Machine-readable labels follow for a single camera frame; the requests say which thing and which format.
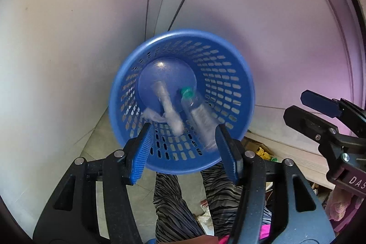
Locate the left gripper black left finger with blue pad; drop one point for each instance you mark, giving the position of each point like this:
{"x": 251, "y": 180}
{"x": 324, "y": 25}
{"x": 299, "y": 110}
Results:
{"x": 70, "y": 215}

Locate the white tissue wrapper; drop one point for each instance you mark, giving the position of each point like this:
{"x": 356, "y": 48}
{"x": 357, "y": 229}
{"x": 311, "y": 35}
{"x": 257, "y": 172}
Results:
{"x": 170, "y": 115}

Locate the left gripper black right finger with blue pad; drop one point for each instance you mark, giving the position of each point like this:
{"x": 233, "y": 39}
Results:
{"x": 297, "y": 215}

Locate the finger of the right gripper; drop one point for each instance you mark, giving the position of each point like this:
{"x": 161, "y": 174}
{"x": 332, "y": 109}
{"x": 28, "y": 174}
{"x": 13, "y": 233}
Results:
{"x": 346, "y": 112}
{"x": 311, "y": 126}

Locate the clear plastic bottle green cap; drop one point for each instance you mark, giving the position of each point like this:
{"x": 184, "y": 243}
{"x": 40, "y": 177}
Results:
{"x": 200, "y": 117}

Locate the hand in pink glove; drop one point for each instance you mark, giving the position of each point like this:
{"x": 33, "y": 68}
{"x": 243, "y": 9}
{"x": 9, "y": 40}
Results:
{"x": 338, "y": 202}

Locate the blue plastic waste basket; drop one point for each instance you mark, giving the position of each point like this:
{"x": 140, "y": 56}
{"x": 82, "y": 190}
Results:
{"x": 203, "y": 62}

